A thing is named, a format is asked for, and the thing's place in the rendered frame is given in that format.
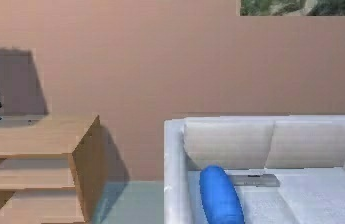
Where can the wooden television stand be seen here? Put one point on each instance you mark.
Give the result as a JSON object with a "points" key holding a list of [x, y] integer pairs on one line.
{"points": [[33, 140]]}

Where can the white sofa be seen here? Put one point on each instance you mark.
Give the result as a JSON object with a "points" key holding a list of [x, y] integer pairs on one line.
{"points": [[313, 200]]}

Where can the blue cylinder cushion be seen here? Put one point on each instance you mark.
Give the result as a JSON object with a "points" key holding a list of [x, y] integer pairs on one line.
{"points": [[220, 196]]}

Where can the grey remote control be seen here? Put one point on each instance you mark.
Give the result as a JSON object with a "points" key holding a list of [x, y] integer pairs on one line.
{"points": [[256, 180]]}

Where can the green framed picture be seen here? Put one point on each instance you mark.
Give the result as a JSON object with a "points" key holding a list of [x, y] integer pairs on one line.
{"points": [[300, 7]]}

